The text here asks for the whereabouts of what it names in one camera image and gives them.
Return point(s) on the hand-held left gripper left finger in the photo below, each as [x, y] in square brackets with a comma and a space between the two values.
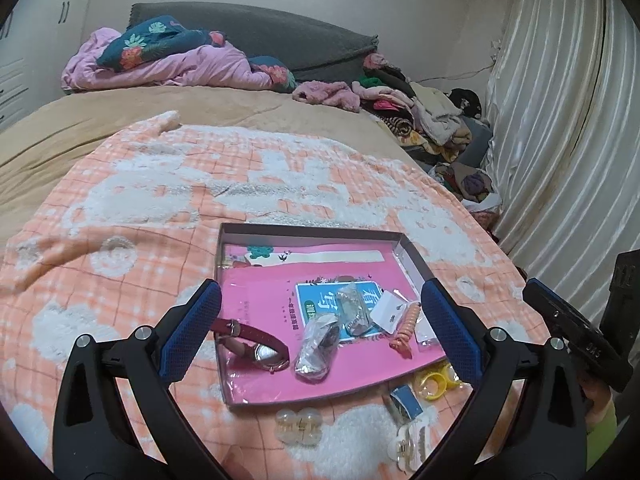
[192, 330]

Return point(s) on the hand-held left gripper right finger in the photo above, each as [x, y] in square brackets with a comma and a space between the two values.
[450, 335]

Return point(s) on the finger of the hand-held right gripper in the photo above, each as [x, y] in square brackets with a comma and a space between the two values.
[575, 330]

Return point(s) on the clear plastic bag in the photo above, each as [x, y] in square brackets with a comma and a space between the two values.
[427, 332]

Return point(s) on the white earring card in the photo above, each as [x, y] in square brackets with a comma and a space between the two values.
[387, 312]

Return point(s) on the clear bag with silver jewelry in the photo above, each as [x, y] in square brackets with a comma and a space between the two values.
[356, 310]

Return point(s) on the clear bag with dark jewelry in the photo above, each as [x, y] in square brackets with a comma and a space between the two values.
[315, 350]

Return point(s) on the pink shallow box tray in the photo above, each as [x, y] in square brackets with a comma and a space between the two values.
[320, 390]

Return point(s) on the person's right hand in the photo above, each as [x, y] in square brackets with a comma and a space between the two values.
[596, 405]

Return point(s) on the yellow plastic rings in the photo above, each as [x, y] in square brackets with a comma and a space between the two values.
[432, 382]

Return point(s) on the small blue box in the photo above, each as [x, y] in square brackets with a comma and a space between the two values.
[406, 402]

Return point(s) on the white hair claw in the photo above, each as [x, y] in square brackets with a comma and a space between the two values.
[410, 440]

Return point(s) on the red cloth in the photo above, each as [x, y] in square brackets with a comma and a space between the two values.
[485, 220]

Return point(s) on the orange checked fleece blanket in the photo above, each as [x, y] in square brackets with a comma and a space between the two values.
[125, 220]

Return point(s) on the clear hair clips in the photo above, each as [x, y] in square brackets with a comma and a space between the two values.
[298, 425]

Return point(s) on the bag of clothes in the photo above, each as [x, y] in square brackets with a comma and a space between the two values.
[470, 182]

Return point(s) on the striped white curtain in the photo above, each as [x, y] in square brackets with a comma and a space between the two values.
[560, 135]

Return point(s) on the pile of clothes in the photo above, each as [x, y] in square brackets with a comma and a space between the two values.
[425, 110]

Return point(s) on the tan bedsheet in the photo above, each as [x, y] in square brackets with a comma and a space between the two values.
[75, 125]

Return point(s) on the purple floral duvet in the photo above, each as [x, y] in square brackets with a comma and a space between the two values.
[175, 65]

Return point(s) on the pink fuzzy garment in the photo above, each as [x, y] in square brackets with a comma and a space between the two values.
[325, 95]

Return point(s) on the grey headboard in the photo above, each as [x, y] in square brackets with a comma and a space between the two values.
[280, 35]

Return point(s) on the white wardrobe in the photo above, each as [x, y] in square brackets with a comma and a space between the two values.
[20, 60]

